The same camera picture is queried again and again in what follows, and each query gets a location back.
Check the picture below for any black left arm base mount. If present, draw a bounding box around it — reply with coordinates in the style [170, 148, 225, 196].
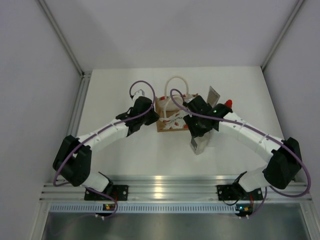
[84, 184, 129, 201]

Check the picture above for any aluminium rail frame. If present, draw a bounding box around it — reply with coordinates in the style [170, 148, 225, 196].
[37, 69, 313, 208]

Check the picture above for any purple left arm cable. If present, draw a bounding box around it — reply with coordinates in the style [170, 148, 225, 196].
[53, 80, 155, 221]

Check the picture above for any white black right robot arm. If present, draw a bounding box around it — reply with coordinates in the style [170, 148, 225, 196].
[183, 95, 302, 199]

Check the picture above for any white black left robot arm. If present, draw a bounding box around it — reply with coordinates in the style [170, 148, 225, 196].
[52, 96, 159, 200]

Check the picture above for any white perforated cable duct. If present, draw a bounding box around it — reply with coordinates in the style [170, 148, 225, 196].
[49, 203, 245, 214]

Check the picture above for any red bottle with red cap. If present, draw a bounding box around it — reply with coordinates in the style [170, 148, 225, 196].
[224, 99, 233, 109]

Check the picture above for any burlap watermelon canvas bag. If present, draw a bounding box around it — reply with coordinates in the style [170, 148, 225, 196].
[155, 75, 198, 132]

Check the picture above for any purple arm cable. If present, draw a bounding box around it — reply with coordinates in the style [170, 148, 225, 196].
[53, 80, 155, 221]
[169, 89, 312, 221]

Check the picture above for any clear square bottle black cap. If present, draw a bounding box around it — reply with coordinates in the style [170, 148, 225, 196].
[190, 132, 210, 155]

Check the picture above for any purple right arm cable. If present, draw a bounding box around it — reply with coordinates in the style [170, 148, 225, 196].
[169, 89, 312, 221]

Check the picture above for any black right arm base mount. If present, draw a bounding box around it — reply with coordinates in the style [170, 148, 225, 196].
[216, 184, 264, 201]

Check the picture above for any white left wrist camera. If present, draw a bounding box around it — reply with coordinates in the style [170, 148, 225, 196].
[132, 89, 145, 101]

